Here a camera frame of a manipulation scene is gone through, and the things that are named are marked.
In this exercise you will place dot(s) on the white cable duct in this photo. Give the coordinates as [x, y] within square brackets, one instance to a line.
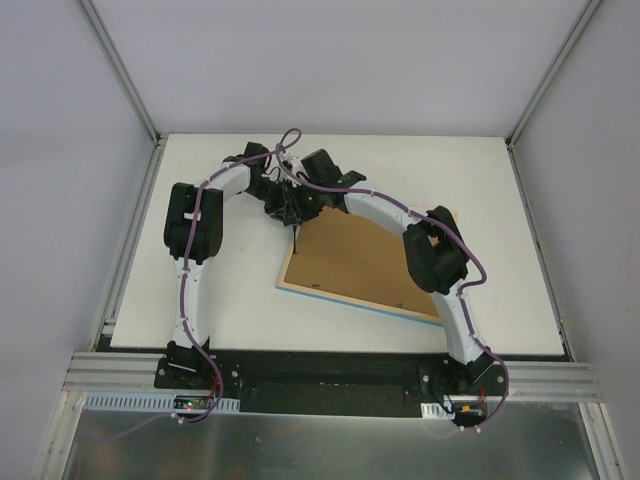
[158, 403]
[436, 411]

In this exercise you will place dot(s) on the brown frame backing board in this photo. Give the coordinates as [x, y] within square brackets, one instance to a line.
[350, 260]

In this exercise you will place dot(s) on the left white cable duct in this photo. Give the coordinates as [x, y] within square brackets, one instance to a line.
[158, 403]

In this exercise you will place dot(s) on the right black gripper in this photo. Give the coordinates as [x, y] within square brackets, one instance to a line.
[305, 208]

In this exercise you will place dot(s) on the right white cable duct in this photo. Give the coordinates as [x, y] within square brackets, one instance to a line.
[436, 411]

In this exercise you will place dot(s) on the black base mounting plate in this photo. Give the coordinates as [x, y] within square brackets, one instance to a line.
[390, 401]

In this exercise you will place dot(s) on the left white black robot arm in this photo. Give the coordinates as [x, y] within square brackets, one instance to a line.
[193, 234]

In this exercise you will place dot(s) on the aluminium corner post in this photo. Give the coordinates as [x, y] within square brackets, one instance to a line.
[577, 31]
[107, 46]

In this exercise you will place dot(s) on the right aluminium corner post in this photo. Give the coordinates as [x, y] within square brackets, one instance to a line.
[577, 31]

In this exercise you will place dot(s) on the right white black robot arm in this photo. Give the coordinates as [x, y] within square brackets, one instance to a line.
[437, 259]

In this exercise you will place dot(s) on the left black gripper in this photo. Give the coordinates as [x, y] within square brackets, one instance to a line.
[275, 204]

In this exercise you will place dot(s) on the front aluminium rail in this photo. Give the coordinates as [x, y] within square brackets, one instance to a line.
[527, 380]

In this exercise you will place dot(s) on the blue picture frame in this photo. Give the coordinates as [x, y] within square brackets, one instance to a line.
[350, 302]

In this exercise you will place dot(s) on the left aluminium corner post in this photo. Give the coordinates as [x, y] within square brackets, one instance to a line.
[107, 46]

